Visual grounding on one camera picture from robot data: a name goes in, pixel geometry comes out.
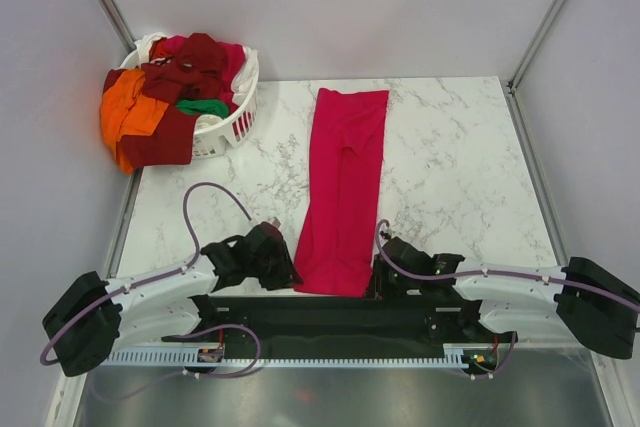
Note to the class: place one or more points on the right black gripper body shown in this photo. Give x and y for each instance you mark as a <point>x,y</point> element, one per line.
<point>387,284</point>

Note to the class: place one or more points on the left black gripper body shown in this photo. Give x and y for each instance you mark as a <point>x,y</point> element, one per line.
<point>271,272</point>

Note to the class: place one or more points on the magenta t shirt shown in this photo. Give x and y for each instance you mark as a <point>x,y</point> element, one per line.
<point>335,248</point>

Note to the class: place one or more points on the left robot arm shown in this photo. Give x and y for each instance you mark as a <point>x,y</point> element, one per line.
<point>95,317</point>

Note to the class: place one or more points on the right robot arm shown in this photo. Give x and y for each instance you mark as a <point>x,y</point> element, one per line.
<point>466,300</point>

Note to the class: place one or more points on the white laundry basket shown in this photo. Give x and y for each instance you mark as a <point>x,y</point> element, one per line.
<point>213,135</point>

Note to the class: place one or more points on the green t shirt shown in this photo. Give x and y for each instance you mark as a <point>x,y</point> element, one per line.
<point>213,107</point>

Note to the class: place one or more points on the dark red t shirt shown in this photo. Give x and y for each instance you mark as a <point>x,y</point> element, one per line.
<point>170,144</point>

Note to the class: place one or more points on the orange t shirt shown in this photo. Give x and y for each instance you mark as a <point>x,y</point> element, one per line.
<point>126,111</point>

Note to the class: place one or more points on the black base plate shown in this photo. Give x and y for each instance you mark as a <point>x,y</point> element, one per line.
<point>301,326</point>

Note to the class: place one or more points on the slotted cable duct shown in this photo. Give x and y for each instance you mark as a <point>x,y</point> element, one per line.
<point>190,357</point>

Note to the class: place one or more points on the right aluminium frame post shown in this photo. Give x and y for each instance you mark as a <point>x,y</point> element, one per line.
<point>541,34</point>

